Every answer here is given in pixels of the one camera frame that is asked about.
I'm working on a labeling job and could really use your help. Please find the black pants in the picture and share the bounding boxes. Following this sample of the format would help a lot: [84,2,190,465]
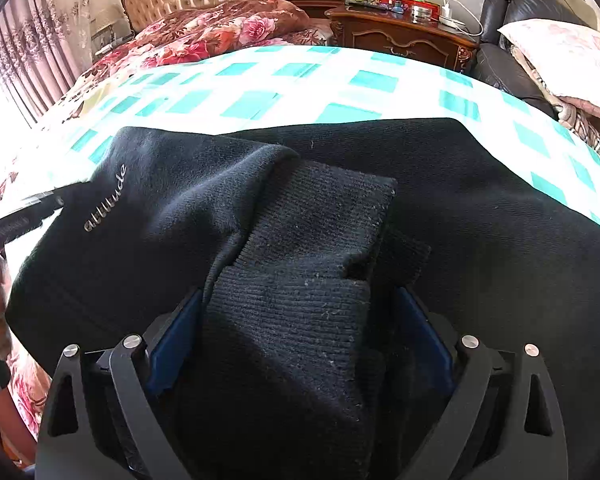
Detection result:
[6,118,600,479]

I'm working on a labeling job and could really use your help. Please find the pink striped curtain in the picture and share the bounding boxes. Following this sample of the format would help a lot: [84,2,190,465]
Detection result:
[0,0,91,126]

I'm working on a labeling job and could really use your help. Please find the teal checkered tablecloth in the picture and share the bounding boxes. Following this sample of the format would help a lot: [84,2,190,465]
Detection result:
[0,46,600,224]

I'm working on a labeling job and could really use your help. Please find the red floral blanket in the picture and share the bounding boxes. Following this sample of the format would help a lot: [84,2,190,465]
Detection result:
[0,0,326,441]

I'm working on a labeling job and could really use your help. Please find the large pink pillow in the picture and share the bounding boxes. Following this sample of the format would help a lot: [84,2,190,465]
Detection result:
[500,18,600,117]

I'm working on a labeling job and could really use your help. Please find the dark wooden nightstand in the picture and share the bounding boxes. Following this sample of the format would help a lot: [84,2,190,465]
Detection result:
[325,4,478,72]

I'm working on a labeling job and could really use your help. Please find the black leather armchair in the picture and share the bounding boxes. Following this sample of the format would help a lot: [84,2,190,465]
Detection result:
[467,0,596,122]

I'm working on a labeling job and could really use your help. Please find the white charger cable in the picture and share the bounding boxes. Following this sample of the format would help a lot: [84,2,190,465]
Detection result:
[436,0,484,39]

